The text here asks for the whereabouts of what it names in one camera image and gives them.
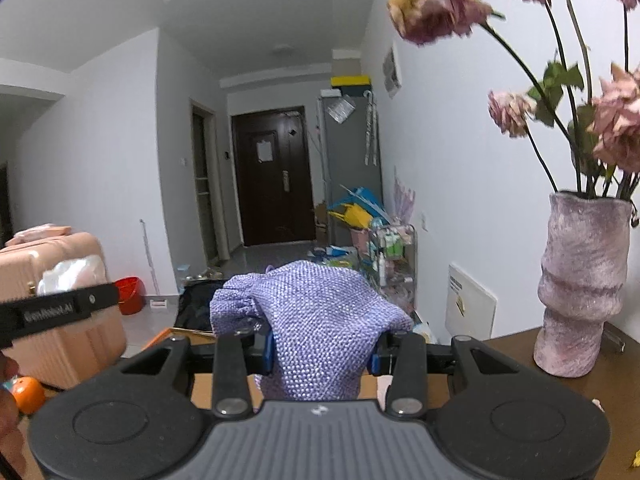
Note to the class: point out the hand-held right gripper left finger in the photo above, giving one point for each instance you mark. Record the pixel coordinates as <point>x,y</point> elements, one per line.
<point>232,360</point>

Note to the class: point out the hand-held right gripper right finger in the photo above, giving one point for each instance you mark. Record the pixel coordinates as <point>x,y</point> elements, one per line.
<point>407,360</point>

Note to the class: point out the red cardboard box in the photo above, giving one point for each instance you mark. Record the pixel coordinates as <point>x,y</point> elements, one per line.
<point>205,390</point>

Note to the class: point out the person's left hand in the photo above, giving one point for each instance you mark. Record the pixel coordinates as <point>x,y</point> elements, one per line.
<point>7,410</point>

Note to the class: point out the pink ribbed suitcase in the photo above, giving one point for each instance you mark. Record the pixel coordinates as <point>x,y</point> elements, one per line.
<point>75,345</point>

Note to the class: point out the black floor bag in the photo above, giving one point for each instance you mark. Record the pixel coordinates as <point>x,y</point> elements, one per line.
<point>197,307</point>

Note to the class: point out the red bucket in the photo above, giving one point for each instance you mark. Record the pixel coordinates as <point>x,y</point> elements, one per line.
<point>131,297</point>

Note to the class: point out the orange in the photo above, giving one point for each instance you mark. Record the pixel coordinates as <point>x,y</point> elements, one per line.
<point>29,396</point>

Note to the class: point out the white mop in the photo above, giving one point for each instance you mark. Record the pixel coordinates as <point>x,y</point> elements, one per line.
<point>155,300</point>

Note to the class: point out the pink bucket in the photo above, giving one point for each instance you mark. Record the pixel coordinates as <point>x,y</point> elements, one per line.
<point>360,237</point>

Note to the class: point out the brown cardboard box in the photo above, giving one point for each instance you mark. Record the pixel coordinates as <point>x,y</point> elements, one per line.
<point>321,225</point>

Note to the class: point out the blue and yellow bags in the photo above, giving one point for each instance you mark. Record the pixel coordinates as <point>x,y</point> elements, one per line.
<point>357,207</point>

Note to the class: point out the side doorway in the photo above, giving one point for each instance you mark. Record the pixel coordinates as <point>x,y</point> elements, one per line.
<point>205,185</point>

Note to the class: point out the dark wooden door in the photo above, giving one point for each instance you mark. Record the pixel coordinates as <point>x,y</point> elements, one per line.
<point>272,180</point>

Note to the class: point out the mauve ceramic vase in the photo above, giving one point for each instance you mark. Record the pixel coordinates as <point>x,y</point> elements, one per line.
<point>580,285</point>

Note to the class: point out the fallen pink petal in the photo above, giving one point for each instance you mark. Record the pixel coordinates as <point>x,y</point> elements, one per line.
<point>598,404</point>

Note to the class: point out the grey fridge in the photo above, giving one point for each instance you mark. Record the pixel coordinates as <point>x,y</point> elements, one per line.
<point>350,160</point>

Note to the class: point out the folded umbrella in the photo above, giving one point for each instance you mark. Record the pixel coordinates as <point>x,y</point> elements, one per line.
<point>371,130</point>

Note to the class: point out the yellow and black box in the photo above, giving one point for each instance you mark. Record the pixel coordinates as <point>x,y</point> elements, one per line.
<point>350,81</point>

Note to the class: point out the dried pink rose bouquet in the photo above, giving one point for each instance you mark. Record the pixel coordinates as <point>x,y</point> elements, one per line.
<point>440,5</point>

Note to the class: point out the wall socket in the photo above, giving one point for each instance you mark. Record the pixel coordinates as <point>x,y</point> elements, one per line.
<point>425,221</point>

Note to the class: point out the wall electric panel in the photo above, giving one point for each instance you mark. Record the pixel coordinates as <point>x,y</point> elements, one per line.
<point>392,72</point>

